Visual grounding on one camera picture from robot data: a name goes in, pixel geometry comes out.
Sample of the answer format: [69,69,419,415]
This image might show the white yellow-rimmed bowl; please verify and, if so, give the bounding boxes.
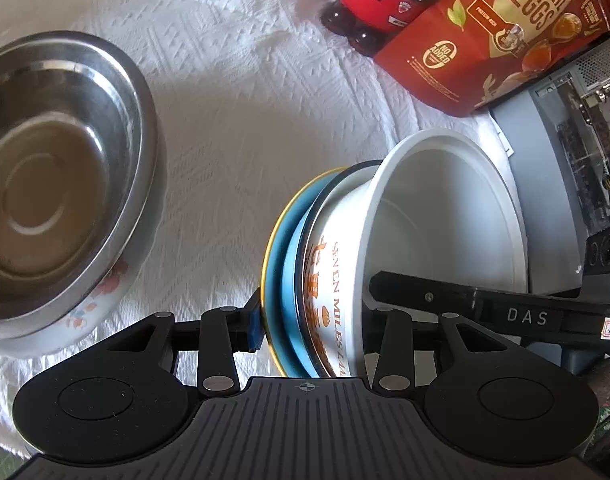
[259,167,345,378]

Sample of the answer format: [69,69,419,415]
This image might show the blue ceramic bowl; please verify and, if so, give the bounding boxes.
[280,159,381,378]

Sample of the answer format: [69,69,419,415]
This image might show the white computer case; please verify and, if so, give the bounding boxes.
[491,38,610,302]

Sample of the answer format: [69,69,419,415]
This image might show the red quail eggs bag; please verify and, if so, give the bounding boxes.
[375,0,610,117]

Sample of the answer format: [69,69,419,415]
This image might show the white textured tablecloth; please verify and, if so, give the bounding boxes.
[0,0,512,461]

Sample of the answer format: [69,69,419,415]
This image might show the stainless steel bowl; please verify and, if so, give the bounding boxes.
[0,30,160,340]

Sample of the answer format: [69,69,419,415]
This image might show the white floral ceramic bowl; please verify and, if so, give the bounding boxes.
[0,191,165,359]

